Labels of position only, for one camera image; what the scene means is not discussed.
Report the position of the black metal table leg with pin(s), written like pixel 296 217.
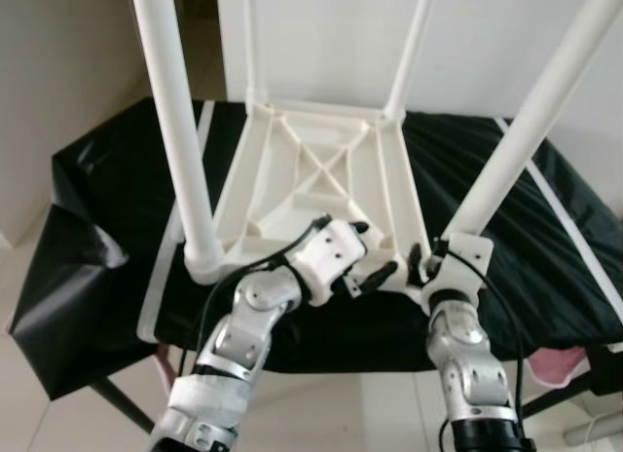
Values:
pixel 125 405
pixel 574 396

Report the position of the black plastic table cover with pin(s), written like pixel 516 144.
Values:
pixel 97 208

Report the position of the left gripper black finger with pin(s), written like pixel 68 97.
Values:
pixel 382 274
pixel 360 226

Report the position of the pink plastic object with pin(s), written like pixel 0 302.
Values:
pixel 560 369

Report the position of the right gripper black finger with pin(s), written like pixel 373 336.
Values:
pixel 415 265

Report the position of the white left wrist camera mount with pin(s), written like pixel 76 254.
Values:
pixel 331 252

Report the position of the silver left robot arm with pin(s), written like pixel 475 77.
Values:
pixel 234 345

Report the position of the white plastic children table top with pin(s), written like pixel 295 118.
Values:
pixel 394 199

